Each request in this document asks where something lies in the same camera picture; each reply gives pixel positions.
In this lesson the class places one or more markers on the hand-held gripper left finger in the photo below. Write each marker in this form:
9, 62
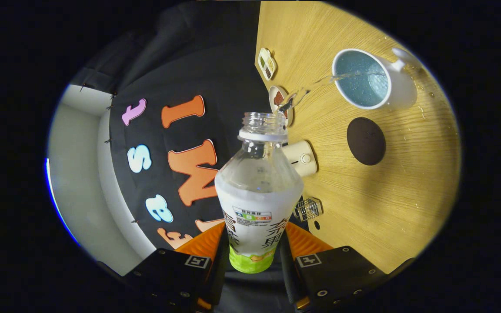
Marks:
172, 271

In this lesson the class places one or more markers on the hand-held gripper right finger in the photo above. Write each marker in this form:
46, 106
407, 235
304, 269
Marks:
342, 271

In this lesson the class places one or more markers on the clear juice bottle white label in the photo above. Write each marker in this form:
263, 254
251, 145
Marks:
257, 204

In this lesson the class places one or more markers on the dark brown round coaster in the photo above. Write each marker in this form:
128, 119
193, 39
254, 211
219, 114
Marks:
366, 141

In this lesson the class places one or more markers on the white cup blue inside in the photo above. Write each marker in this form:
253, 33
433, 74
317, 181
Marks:
400, 93

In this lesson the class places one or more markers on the wooden table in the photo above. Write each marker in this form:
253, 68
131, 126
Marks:
385, 195

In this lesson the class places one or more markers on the white toaster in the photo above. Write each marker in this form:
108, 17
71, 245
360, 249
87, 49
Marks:
300, 158

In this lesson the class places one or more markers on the white oval plate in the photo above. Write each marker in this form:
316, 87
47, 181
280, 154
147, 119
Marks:
272, 96

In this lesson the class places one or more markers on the black backdrop cloth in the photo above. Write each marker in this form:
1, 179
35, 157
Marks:
155, 78

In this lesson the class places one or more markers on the white divided seasoning dish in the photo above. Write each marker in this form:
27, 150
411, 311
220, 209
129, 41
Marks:
266, 64

